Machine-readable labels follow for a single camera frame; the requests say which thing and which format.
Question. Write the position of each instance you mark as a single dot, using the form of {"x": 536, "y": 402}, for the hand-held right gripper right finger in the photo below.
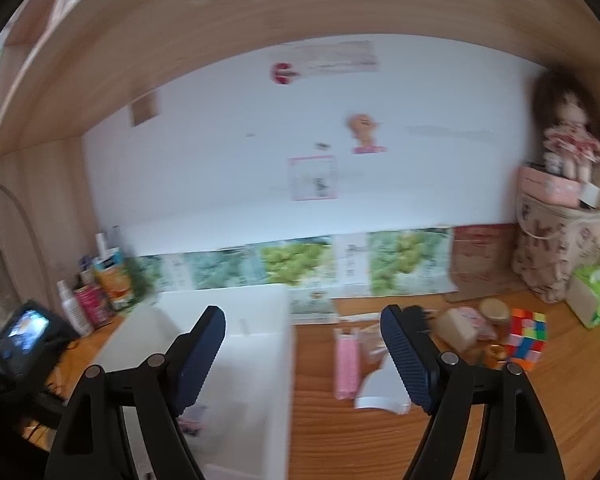
{"x": 410, "y": 360}

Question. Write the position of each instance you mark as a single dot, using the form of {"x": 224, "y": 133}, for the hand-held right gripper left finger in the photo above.
{"x": 200, "y": 360}

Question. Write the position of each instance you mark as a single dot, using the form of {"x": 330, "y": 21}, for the white plug charger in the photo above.
{"x": 380, "y": 390}

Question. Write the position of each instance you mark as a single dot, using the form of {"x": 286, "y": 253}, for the orange correction tape clear packet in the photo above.
{"x": 371, "y": 342}

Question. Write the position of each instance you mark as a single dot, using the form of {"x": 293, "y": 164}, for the white plastic tray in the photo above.
{"x": 255, "y": 360}

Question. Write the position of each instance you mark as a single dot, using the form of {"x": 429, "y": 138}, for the cream plastic box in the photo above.
{"x": 457, "y": 330}

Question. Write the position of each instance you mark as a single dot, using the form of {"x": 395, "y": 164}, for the round cream jar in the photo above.
{"x": 494, "y": 310}

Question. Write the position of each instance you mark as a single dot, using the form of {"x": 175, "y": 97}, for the colourful puzzle cube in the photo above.
{"x": 526, "y": 337}

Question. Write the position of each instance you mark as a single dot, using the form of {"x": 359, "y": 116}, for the black plug charger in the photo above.
{"x": 420, "y": 317}

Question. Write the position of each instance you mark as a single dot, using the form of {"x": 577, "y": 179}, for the white spray bottle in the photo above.
{"x": 75, "y": 310}

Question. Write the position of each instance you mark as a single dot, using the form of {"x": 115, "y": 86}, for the pink can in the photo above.
{"x": 94, "y": 306}

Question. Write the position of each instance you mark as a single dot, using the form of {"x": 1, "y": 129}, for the orange juice carton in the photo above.
{"x": 114, "y": 282}

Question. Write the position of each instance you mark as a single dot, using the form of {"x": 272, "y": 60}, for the brown paper bag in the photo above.
{"x": 485, "y": 260}

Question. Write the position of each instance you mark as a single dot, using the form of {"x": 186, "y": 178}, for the grape print paper strip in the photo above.
{"x": 290, "y": 265}

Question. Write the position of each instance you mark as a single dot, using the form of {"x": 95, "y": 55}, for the patterned fabric bag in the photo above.
{"x": 555, "y": 250}

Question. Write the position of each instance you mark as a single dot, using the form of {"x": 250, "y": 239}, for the green tissue packet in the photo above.
{"x": 595, "y": 295}

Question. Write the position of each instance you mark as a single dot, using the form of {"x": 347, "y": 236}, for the pink framed sticker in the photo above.
{"x": 312, "y": 177}

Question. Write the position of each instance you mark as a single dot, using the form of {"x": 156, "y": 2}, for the pink box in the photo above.
{"x": 550, "y": 187}

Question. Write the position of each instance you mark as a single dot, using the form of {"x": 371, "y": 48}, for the orange bear sticker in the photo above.
{"x": 364, "y": 130}

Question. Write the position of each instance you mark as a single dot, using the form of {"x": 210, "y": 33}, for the white charger block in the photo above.
{"x": 591, "y": 195}

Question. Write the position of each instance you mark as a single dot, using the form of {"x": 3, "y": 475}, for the tape patch on shelf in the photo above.
{"x": 145, "y": 110}

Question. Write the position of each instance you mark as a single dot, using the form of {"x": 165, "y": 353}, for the brown-haired doll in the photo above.
{"x": 570, "y": 125}

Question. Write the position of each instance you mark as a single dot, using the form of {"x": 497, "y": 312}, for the wooden bookshelf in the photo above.
{"x": 280, "y": 0}

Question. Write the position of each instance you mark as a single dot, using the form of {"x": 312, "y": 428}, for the red wall sticker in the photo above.
{"x": 284, "y": 73}

